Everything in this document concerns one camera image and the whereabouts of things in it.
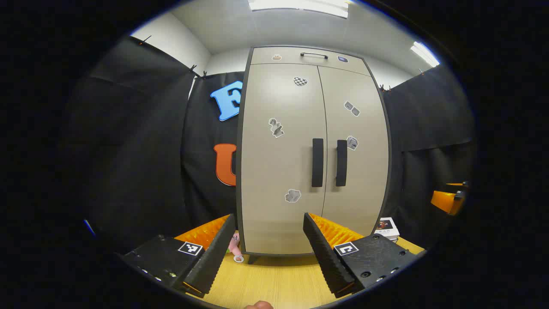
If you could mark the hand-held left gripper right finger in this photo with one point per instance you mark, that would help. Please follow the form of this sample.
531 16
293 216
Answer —
326 257

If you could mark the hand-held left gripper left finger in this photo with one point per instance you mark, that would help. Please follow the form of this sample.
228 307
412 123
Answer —
214 257

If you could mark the white picture-cover book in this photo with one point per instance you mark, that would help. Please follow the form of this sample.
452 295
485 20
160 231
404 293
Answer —
385 225

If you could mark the pink green toy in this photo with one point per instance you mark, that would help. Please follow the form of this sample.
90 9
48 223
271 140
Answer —
234 245

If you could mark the large ceiling light panel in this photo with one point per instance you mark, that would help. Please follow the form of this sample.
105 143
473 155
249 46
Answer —
300 5

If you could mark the small ceiling light panel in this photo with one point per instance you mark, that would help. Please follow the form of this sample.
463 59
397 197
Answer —
424 53

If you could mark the beige cabinet drawer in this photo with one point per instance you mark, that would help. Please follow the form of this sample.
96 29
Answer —
296 61

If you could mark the beige cabinet door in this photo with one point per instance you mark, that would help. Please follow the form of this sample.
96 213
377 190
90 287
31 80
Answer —
364 180
279 163

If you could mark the black backdrop cloth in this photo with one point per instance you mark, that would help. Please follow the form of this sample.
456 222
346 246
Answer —
141 150

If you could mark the beige double-door shoe cabinet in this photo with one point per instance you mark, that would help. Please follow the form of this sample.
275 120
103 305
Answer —
238 171

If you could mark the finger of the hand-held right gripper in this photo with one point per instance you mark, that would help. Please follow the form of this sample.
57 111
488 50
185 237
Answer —
446 201

